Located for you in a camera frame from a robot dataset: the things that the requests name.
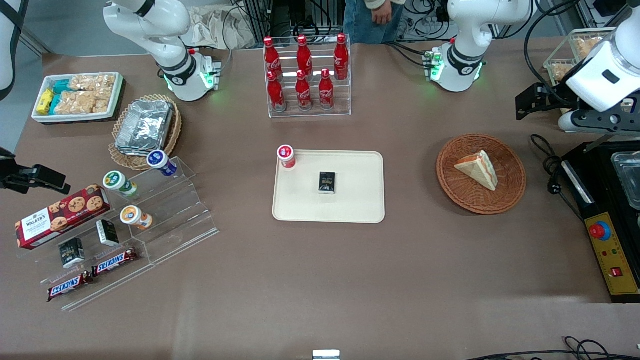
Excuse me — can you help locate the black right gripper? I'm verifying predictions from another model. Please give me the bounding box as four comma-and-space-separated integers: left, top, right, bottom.
0, 147, 71, 195

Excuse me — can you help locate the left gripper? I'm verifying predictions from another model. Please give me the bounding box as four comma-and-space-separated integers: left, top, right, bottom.
516, 82, 640, 137

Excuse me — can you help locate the triangular sandwich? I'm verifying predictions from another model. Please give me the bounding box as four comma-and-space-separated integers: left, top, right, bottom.
454, 150, 499, 192

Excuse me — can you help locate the white rectangular snack tray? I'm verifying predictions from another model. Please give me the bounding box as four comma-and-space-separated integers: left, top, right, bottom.
31, 72, 124, 124

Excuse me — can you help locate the light oval wicker basket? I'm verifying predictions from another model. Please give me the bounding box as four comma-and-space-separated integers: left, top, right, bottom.
108, 94, 183, 171

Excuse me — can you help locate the aluminium foil tray stack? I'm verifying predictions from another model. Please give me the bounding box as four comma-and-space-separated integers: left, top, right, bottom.
115, 99, 174, 157

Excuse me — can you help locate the brown round wicker basket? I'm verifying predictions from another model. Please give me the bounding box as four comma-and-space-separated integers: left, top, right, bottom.
436, 133, 527, 215

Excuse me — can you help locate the cream plastic tray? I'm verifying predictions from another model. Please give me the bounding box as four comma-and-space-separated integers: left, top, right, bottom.
272, 150, 386, 224

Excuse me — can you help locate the person's left hand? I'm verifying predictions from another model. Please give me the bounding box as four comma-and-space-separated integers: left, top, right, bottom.
372, 1, 394, 26

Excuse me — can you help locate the bagged cracker snack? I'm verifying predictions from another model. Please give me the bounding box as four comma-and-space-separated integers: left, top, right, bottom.
571, 36, 603, 61
550, 62, 576, 84

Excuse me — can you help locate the red tartan cookie box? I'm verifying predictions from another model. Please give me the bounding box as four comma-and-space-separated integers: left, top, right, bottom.
15, 184, 112, 250

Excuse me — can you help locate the green lid gum bottle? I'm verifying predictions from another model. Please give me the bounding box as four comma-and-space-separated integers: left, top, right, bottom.
103, 170, 139, 197

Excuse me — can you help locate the grey metal rod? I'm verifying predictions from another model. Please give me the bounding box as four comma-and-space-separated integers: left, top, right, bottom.
582, 134, 640, 153

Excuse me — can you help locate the yellow snack packet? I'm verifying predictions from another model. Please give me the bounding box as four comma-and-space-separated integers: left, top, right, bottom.
37, 88, 55, 116

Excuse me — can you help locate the clear bag of rice crackers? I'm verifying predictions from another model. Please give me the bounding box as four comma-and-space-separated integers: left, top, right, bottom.
54, 90, 111, 115
69, 74, 117, 94

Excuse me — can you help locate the orange lid gum bottle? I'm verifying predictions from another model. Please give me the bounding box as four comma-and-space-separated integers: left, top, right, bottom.
120, 205, 154, 231

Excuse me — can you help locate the Snickers chocolate bar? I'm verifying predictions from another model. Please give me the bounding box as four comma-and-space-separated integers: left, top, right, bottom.
91, 248, 139, 277
47, 271, 94, 302

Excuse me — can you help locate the blue lid gum bottle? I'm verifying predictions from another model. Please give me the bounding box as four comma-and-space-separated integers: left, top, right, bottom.
146, 149, 178, 177

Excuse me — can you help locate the black machine with yellow panel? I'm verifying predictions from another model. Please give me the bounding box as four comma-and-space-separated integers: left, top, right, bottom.
561, 141, 640, 304

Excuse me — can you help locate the clear plastic container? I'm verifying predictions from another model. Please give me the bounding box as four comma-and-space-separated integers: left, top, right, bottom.
610, 151, 640, 211

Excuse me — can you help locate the clear acrylic step display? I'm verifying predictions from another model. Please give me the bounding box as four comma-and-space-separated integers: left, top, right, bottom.
15, 156, 220, 312

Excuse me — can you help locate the person in blue jeans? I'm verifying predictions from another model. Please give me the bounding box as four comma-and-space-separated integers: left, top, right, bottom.
343, 0, 405, 45

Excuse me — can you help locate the red cola bottle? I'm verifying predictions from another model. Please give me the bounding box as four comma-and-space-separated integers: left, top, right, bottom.
297, 34, 314, 76
333, 33, 349, 81
263, 36, 283, 76
295, 69, 313, 111
266, 71, 287, 112
318, 68, 335, 110

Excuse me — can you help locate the red lid gum bottle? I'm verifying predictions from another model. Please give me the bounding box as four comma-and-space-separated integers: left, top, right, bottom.
277, 144, 297, 171

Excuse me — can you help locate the clear acrylic bottle rack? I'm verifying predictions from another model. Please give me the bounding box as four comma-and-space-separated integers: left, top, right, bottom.
263, 35, 352, 119

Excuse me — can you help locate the black metal equipment rack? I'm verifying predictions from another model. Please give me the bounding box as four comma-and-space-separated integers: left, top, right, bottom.
244, 0, 346, 40

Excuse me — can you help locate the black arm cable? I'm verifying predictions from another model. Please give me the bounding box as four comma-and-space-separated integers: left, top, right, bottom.
523, 0, 581, 98

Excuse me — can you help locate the white wire basket rack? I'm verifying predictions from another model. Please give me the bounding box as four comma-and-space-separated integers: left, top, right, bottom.
542, 27, 618, 87

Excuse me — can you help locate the black power cable with plug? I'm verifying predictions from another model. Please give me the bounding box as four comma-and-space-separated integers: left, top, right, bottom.
530, 134, 586, 221

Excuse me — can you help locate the tangle of black cables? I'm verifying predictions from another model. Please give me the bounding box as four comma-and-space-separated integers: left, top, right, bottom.
400, 0, 453, 68

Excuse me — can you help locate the black cable loop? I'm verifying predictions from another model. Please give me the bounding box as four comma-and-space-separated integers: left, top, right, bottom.
465, 336, 640, 360

